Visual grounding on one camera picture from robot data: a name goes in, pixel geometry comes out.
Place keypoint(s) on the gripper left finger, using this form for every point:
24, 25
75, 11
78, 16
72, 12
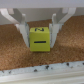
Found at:
20, 26

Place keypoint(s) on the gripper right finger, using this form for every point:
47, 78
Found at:
56, 27

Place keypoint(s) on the yellow block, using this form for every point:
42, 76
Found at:
40, 39

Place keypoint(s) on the white cabinet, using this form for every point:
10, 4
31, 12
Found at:
40, 4

